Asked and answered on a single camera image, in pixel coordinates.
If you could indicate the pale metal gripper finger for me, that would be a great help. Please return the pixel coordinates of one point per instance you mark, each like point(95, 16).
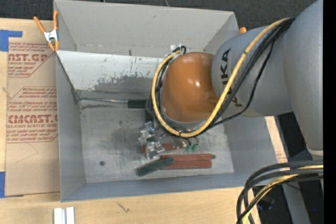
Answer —
point(154, 148)
point(148, 129)

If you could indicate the red-brown flat block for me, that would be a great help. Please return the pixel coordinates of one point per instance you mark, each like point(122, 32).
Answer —
point(194, 164)
point(168, 146)
point(191, 157)

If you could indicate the dark green flat block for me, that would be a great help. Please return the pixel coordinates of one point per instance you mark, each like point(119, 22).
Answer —
point(155, 166)

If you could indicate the grey metal bin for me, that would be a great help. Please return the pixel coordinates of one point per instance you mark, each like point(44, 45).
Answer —
point(105, 139)

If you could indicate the brown cardboard board red print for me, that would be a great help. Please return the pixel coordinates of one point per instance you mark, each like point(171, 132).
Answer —
point(31, 160)

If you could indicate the black cylinder on white bracket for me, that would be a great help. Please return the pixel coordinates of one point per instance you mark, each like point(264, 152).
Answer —
point(136, 104)

